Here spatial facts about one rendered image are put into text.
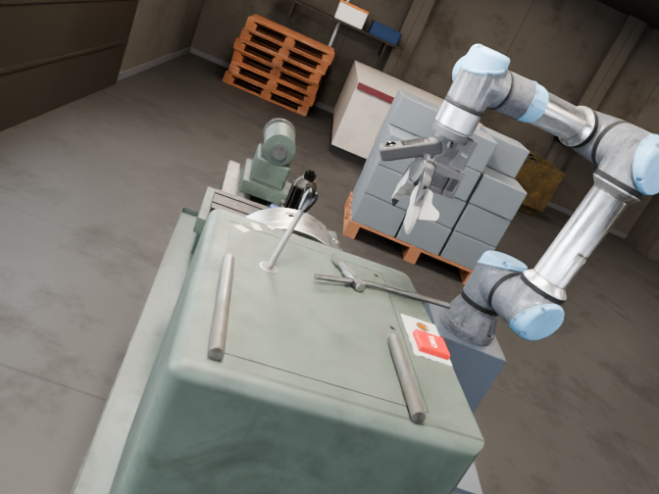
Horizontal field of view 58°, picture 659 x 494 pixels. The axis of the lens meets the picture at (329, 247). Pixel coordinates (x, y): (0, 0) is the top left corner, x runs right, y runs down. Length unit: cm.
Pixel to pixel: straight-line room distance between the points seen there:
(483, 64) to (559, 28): 925
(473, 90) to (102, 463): 121
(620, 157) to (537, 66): 890
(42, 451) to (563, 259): 181
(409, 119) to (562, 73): 551
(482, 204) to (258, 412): 436
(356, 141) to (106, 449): 614
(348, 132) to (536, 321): 609
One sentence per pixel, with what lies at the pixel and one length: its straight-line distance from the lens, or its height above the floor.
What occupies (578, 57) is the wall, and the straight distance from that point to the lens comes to 1051.
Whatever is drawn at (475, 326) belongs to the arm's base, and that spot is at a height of 114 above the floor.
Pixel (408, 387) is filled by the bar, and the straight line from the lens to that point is 94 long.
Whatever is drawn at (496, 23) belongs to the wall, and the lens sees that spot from 1009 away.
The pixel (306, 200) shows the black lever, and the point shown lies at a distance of 113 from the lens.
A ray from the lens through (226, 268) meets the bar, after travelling 102.
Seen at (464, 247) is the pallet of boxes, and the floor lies 31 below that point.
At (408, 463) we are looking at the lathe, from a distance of 94.
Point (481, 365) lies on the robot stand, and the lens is 163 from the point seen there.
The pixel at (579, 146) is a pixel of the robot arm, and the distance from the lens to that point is 151.
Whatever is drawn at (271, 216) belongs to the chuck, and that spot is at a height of 122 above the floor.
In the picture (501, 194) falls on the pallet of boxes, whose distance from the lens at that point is 510.
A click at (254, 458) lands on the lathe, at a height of 113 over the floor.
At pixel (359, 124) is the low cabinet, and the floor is 45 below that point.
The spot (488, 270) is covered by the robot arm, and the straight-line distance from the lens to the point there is 157.
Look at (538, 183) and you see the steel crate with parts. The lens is 924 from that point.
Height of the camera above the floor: 174
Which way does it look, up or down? 22 degrees down
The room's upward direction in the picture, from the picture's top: 25 degrees clockwise
